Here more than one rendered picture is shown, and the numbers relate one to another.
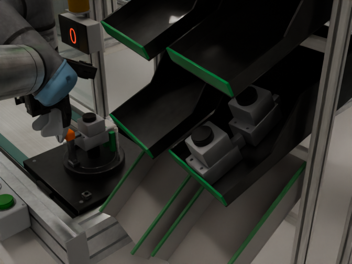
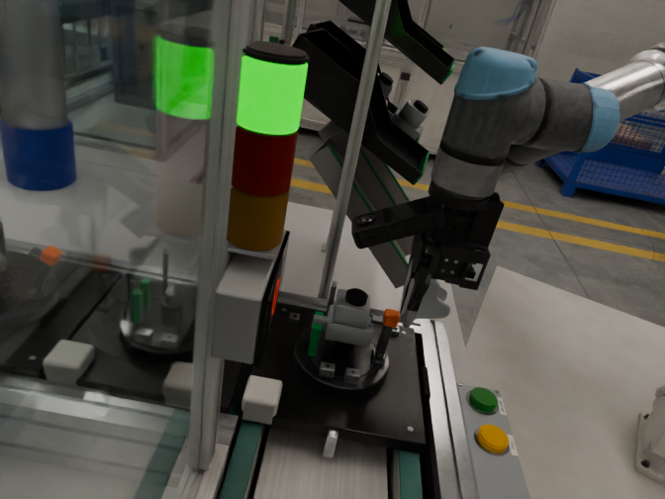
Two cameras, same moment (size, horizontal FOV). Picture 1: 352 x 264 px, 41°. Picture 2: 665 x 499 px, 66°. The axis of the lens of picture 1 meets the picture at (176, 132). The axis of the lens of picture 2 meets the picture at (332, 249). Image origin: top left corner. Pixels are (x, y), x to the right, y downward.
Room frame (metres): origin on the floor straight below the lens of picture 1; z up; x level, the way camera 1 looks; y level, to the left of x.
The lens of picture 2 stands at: (1.36, 0.53, 1.48)
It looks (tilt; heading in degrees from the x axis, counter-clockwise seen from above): 29 degrees down; 221
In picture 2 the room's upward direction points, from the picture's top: 12 degrees clockwise
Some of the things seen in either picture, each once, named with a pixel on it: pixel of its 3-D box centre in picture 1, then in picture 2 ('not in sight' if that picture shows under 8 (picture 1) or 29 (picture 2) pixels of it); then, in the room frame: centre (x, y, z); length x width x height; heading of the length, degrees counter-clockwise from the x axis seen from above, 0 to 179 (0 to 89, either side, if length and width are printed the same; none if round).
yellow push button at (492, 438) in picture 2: not in sight; (492, 440); (0.81, 0.40, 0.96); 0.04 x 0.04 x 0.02
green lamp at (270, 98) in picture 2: not in sight; (270, 91); (1.11, 0.23, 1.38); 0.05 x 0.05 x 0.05
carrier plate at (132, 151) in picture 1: (95, 165); (338, 367); (0.89, 0.19, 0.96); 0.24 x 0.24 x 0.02; 42
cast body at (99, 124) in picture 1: (94, 127); (344, 313); (0.90, 0.18, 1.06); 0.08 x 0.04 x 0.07; 132
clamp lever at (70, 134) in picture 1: (74, 144); (380, 333); (0.86, 0.22, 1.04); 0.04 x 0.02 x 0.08; 132
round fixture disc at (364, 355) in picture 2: (94, 158); (340, 357); (0.89, 0.19, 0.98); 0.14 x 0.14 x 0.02
